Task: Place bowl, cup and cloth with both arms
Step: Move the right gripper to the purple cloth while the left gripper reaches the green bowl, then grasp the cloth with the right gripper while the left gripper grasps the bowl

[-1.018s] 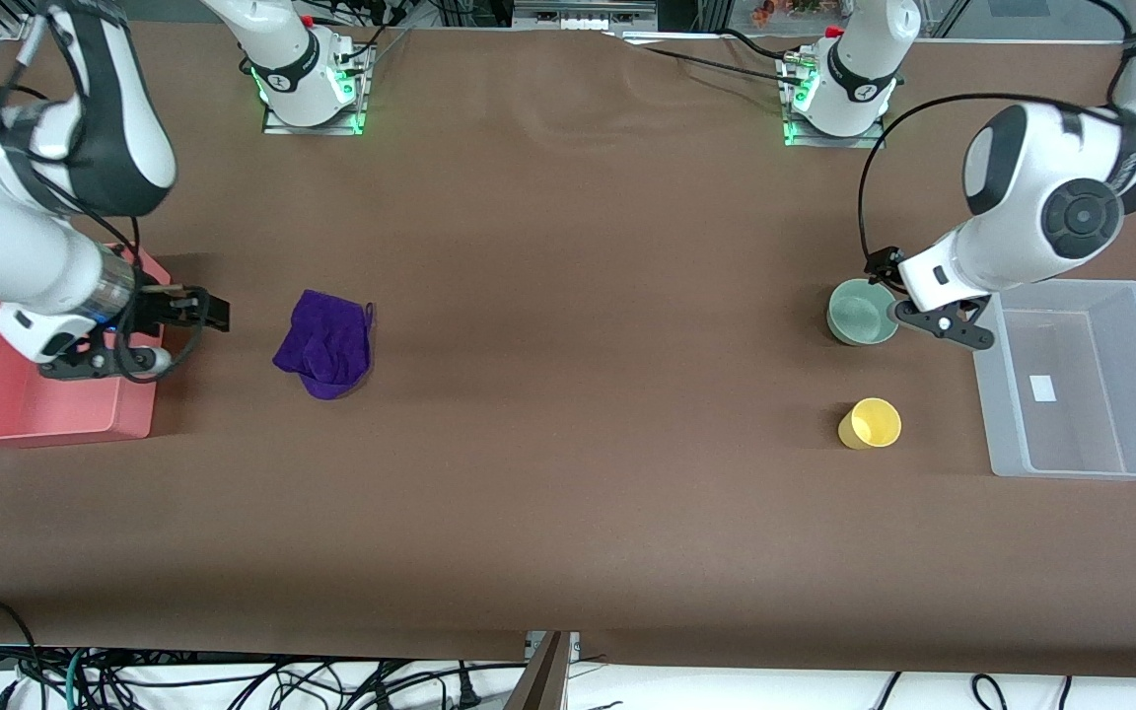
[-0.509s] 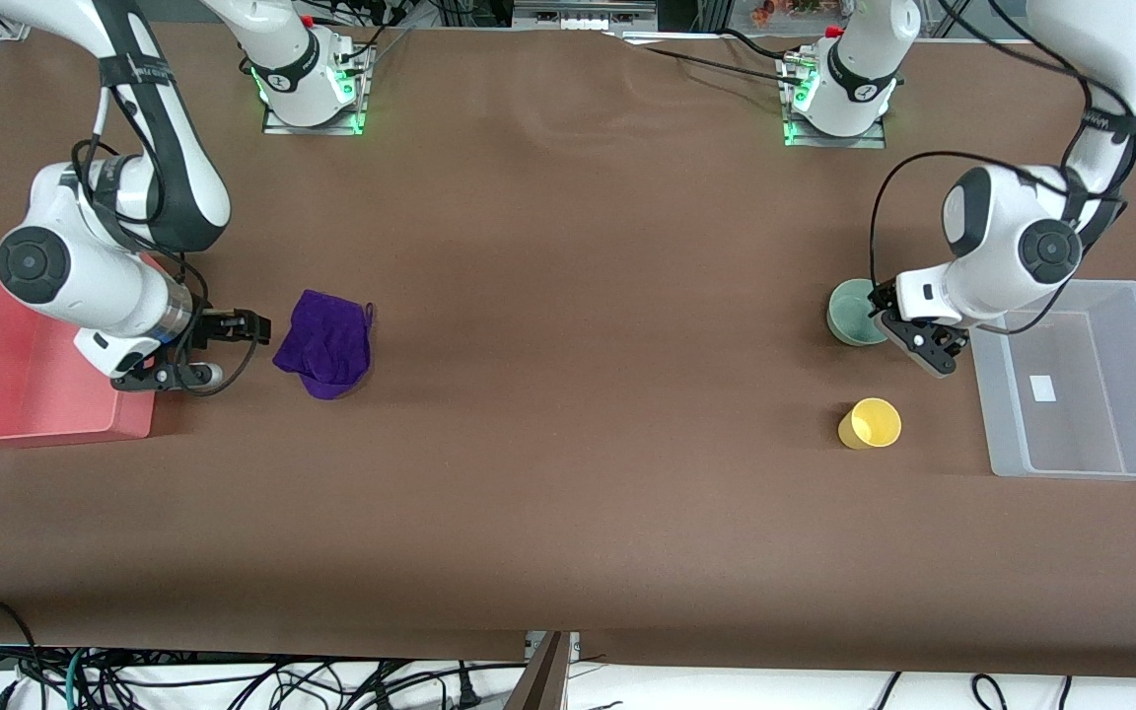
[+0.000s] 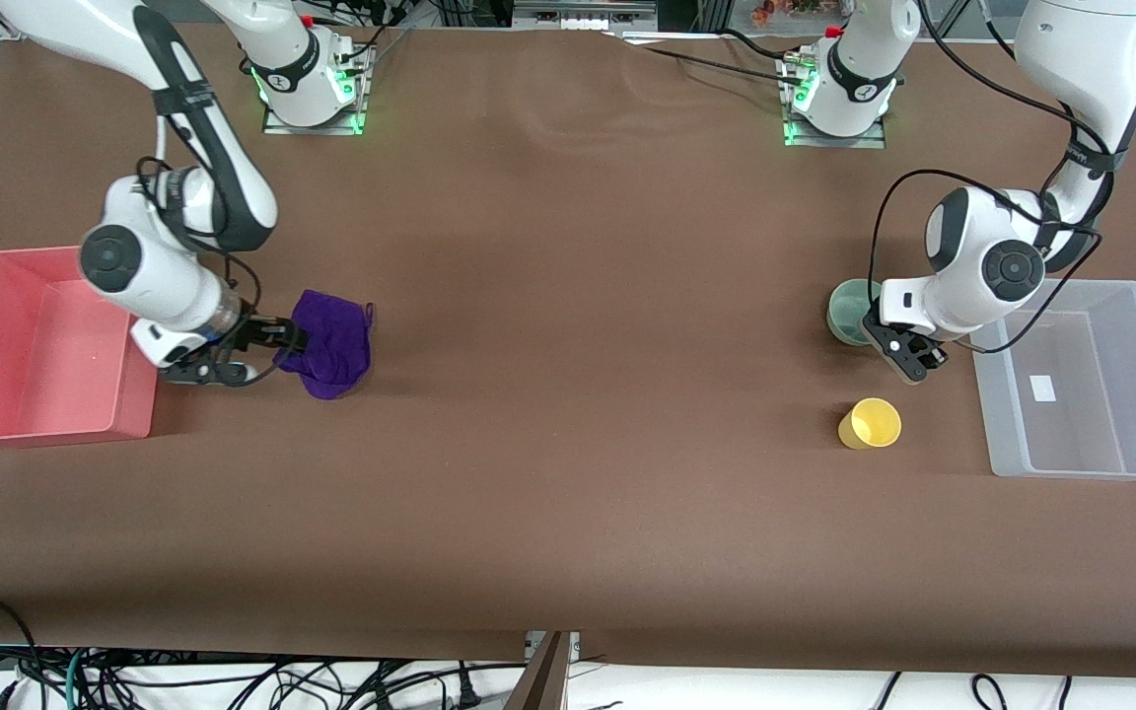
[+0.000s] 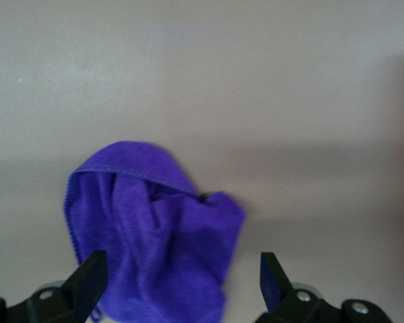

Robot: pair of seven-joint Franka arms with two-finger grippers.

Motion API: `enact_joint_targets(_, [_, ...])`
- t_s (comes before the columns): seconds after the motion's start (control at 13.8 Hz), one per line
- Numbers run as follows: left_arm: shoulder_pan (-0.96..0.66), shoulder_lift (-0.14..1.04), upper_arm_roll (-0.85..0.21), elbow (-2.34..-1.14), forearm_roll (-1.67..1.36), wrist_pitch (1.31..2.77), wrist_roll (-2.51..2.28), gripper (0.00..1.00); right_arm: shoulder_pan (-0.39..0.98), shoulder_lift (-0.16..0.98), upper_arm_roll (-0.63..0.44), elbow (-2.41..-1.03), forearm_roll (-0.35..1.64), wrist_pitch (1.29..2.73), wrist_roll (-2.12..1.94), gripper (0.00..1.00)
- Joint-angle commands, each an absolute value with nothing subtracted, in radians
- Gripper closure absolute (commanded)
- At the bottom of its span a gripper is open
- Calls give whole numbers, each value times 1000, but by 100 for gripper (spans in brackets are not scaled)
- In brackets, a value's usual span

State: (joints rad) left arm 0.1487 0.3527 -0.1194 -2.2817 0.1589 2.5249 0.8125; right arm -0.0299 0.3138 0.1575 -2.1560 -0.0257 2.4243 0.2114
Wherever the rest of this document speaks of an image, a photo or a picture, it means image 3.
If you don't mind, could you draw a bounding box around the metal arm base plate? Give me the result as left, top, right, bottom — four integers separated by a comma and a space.
782, 54, 888, 150
262, 44, 370, 136

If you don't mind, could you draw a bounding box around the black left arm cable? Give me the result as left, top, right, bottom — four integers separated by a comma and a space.
867, 0, 1136, 356

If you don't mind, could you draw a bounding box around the green bowl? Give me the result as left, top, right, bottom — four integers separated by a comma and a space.
827, 279, 890, 346

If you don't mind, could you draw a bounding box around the pink plastic bin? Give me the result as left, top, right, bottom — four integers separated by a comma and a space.
0, 247, 160, 446

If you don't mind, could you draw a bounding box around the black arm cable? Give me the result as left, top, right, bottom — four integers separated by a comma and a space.
137, 156, 265, 341
867, 0, 1136, 356

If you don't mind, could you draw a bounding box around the black cable on table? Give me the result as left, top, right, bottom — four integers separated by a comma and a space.
617, 33, 808, 86

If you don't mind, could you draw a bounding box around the grey device box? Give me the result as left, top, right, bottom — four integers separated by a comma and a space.
513, 0, 659, 32

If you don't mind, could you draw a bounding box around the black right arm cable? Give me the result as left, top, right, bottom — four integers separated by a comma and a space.
137, 156, 265, 341

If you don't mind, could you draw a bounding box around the yellow cup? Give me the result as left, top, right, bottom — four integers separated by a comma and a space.
837, 397, 902, 451

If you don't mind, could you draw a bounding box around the clear plastic bin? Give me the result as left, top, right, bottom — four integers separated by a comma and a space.
969, 279, 1136, 481

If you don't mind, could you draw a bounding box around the purple cloth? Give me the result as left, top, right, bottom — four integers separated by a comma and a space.
275, 288, 375, 401

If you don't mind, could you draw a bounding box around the wooden board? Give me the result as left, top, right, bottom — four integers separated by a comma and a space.
509, 631, 571, 710

